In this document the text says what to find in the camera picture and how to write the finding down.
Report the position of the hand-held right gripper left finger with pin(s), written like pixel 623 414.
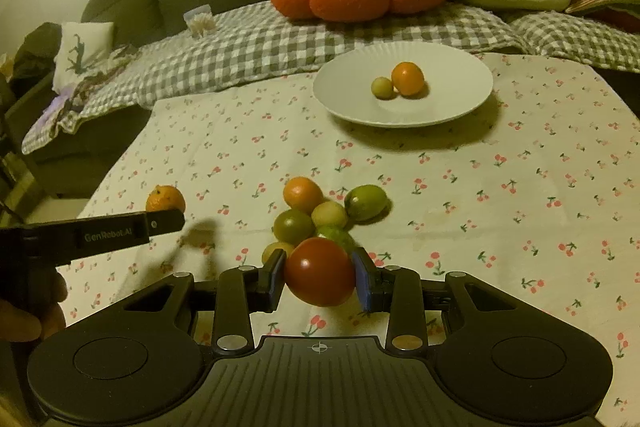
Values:
pixel 275 279

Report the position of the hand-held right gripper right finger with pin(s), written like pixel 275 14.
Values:
pixel 362 282

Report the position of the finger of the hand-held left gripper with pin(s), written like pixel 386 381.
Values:
pixel 167 222

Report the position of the orange tangerine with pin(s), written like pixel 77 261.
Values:
pixel 302 193
pixel 165 198
pixel 407 78

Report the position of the small yellow fruit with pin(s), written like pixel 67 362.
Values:
pixel 276 251
pixel 330 214

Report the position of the red tomato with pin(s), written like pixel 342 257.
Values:
pixel 320 274

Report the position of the green lime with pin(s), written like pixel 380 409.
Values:
pixel 339 234
pixel 366 203

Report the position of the green tomato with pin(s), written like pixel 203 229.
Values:
pixel 292 226

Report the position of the small yellow-green fruit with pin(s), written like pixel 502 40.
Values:
pixel 382 88

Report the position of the white ribbed plate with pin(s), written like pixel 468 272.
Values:
pixel 450 82

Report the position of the person's left hand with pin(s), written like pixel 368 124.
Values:
pixel 20 324

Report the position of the cherry print tablecloth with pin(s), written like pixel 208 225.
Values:
pixel 500 207

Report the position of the purple patterned cloth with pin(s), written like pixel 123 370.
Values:
pixel 100 74

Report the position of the grey checked blanket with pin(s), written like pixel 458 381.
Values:
pixel 250 52

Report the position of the dark cloth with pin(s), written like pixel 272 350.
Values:
pixel 35 52

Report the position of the white embroidered cushion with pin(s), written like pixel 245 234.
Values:
pixel 95 42

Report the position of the small clear box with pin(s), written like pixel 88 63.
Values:
pixel 200 22

